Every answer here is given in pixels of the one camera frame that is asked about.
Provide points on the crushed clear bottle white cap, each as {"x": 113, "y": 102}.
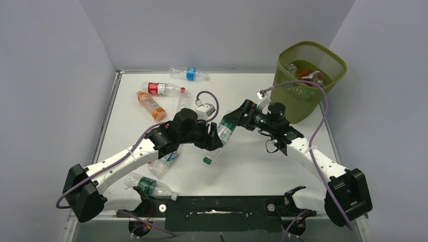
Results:
{"x": 160, "y": 167}

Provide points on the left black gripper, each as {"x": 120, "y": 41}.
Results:
{"x": 214, "y": 142}

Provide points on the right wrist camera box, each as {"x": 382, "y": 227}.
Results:
{"x": 264, "y": 99}

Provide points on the orange drink bottle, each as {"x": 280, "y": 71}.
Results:
{"x": 155, "y": 110}

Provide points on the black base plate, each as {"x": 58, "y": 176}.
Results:
{"x": 220, "y": 213}

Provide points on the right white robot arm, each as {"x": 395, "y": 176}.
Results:
{"x": 345, "y": 196}

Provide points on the green tea bottle white cap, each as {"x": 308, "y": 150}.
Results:
{"x": 300, "y": 93}

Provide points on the amber tea bottle red label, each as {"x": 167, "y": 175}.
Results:
{"x": 314, "y": 76}

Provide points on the clear water bottle blue cap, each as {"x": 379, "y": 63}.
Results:
{"x": 291, "y": 68}

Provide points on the aluminium frame rail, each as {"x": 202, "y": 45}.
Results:
{"x": 117, "y": 226}

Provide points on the clear bottle blue label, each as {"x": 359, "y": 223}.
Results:
{"x": 188, "y": 73}

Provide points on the green mesh waste bin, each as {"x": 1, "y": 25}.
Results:
{"x": 301, "y": 58}

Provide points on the clear bottle red label top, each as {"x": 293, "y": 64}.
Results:
{"x": 162, "y": 89}

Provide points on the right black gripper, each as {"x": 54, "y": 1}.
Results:
{"x": 238, "y": 116}

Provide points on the clear bottle dark green label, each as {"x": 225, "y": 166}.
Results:
{"x": 151, "y": 187}

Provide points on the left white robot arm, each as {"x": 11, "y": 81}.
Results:
{"x": 86, "y": 188}

